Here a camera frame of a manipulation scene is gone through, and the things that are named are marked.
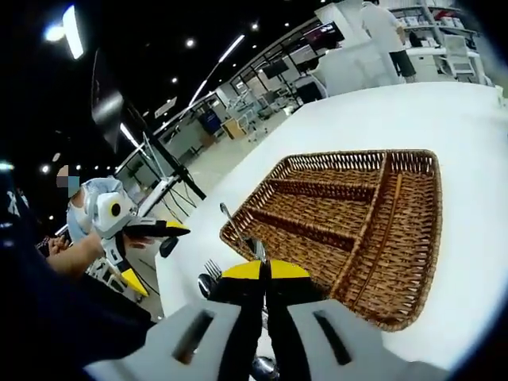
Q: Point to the person's left hand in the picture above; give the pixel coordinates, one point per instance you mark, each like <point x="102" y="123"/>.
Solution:
<point x="139" y="243"/>

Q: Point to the white office chair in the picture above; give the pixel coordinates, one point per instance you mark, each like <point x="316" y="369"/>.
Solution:
<point x="456" y="51"/>

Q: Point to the large frosted desk partition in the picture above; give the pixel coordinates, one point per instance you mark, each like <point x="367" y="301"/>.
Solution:
<point x="353" y="71"/>

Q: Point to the person's dark blue shirt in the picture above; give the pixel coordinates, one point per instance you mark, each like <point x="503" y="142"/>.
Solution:
<point x="59" y="317"/>

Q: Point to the small white cup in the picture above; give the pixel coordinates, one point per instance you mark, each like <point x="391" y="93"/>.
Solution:
<point x="501" y="97"/>

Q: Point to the silver fork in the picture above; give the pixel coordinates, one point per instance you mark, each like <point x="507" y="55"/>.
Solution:
<point x="213" y="270"/>

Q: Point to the dark display screen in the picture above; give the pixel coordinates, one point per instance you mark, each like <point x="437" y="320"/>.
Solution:
<point x="107" y="107"/>

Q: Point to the wicker cutlery storage basket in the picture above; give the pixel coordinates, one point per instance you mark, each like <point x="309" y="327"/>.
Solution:
<point x="317" y="206"/>

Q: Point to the black rounded object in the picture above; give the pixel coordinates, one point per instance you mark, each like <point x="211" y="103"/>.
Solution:
<point x="168" y="246"/>

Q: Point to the wall display screen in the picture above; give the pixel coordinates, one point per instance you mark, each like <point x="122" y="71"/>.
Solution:
<point x="321" y="33"/>

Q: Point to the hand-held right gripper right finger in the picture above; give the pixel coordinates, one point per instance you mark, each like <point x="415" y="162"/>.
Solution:
<point x="285" y="317"/>

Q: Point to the black desk monitor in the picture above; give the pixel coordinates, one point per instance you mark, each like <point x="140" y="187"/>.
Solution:
<point x="277" y="68"/>

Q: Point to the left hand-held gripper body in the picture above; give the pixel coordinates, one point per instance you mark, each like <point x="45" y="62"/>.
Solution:
<point x="107" y="218"/>

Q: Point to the white storage shelf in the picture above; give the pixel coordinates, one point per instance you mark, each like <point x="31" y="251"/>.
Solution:
<point x="420" y="21"/>

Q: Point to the blue sign board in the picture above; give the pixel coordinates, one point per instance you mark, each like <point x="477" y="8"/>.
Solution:
<point x="210" y="122"/>

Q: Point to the black floor stand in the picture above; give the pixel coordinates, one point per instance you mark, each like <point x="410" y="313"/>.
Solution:
<point x="182" y="174"/>

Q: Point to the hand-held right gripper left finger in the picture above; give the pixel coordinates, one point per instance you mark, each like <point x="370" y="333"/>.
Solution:
<point x="151" y="353"/>

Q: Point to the small wooden cabinet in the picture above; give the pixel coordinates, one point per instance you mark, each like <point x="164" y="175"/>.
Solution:
<point x="231" y="129"/>

